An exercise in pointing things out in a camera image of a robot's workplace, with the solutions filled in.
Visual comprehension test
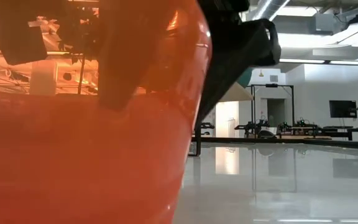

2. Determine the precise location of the wooden shelf black metal frame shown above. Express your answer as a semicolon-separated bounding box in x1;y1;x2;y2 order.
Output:
188;82;254;157

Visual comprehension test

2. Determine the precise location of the black background station frame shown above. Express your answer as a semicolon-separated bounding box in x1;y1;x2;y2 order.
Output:
249;83;295;139

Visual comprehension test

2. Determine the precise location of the background robot workstation table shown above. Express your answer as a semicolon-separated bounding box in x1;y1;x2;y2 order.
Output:
234;117;354;140

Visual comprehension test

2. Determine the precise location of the black wall monitor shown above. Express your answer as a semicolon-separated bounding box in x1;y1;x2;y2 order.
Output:
329;100;358;119

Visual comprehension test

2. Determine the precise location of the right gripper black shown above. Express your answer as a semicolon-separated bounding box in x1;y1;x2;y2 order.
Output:
194;0;282;125

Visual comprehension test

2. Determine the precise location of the red translucent plastic bowl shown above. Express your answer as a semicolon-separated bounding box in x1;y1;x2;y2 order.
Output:
0;0;213;224

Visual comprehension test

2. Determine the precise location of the black table frame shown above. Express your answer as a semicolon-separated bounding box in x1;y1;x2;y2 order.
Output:
191;136;358;151

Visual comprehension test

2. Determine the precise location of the silver ceiling air duct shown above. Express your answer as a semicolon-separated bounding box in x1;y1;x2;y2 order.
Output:
246;0;291;22

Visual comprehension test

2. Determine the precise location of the long ceiling light strip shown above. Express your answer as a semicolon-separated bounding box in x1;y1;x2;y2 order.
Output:
280;58;326;65
329;60;358;67

